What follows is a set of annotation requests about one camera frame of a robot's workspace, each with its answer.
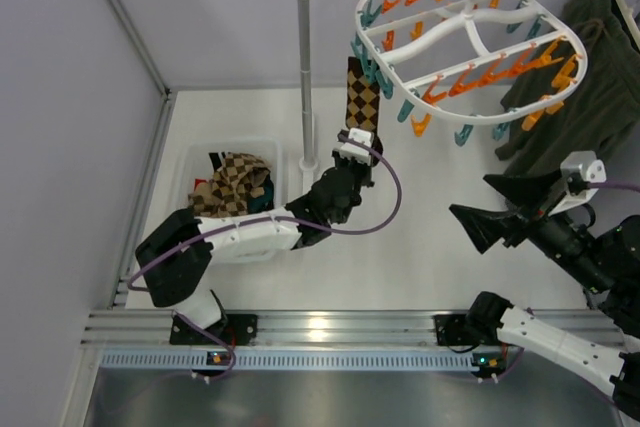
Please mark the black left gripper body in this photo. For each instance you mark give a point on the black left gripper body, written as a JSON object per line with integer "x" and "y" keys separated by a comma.
{"x": 357, "y": 167}

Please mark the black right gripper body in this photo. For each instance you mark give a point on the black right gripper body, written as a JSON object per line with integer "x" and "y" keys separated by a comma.
{"x": 523, "y": 214}

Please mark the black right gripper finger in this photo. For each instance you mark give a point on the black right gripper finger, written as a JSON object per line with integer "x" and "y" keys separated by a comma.
{"x": 485, "y": 228}
{"x": 529, "y": 192}

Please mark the dark yellow argyle sock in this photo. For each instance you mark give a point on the dark yellow argyle sock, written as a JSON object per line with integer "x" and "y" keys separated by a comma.
{"x": 362, "y": 102}

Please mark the white oval clip hanger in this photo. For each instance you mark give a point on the white oval clip hanger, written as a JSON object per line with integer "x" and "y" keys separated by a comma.
{"x": 436, "y": 54}

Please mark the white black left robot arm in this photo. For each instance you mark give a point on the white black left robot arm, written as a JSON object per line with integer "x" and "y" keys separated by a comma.
{"x": 402, "y": 249}

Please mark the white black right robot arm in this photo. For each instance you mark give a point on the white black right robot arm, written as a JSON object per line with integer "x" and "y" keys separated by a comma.
{"x": 604, "y": 269}

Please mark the pile of colourful socks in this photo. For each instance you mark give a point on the pile of colourful socks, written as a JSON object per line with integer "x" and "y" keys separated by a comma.
{"x": 240, "y": 184}

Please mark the white garment hanger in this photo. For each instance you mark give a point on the white garment hanger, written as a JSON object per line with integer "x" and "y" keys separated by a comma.
{"x": 627, "y": 17}

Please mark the dark green hanging garment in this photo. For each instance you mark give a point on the dark green hanging garment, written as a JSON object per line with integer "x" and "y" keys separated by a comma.
{"x": 603, "y": 111}

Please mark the white plastic laundry basket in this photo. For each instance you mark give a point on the white plastic laundry basket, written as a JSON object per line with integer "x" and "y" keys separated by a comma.
{"x": 194, "y": 163}

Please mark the silver rack upright pole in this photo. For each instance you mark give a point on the silver rack upright pole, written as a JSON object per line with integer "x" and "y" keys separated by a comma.
{"x": 303, "y": 11}

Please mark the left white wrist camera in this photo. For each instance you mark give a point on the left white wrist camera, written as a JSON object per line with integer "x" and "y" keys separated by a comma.
{"x": 355, "y": 144}

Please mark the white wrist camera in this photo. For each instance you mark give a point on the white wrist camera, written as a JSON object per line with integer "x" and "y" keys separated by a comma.
{"x": 578, "y": 171}
{"x": 355, "y": 144}

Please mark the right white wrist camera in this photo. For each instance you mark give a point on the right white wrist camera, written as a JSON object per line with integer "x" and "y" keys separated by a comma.
{"x": 578, "y": 171}

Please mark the aluminium mounting rail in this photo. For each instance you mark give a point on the aluminium mounting rail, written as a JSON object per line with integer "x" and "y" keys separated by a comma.
{"x": 348, "y": 329}

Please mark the white slotted cable duct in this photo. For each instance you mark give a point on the white slotted cable duct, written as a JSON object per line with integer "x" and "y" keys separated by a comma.
{"x": 290, "y": 360}

